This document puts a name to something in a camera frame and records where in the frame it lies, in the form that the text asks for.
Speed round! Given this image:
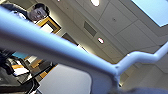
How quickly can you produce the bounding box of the yellow framed panel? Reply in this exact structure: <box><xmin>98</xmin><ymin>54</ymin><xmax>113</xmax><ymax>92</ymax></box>
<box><xmin>36</xmin><ymin>17</ymin><xmax>63</xmax><ymax>36</ymax></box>

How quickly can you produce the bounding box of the ceiling air vent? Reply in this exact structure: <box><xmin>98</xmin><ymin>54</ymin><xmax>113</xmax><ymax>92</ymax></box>
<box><xmin>82</xmin><ymin>20</ymin><xmax>98</xmax><ymax>37</ymax></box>

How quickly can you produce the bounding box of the large ceiling light panel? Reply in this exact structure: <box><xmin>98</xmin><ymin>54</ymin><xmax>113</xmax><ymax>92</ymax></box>
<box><xmin>130</xmin><ymin>0</ymin><xmax>168</xmax><ymax>28</ymax></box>

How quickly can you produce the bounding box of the person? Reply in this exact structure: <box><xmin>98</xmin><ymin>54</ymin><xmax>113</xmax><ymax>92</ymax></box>
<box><xmin>0</xmin><ymin>2</ymin><xmax>51</xmax><ymax>24</ymax></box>

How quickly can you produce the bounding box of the round ceiling light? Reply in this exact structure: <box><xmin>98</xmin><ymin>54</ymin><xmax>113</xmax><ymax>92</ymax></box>
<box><xmin>89</xmin><ymin>0</ymin><xmax>101</xmax><ymax>8</ymax></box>

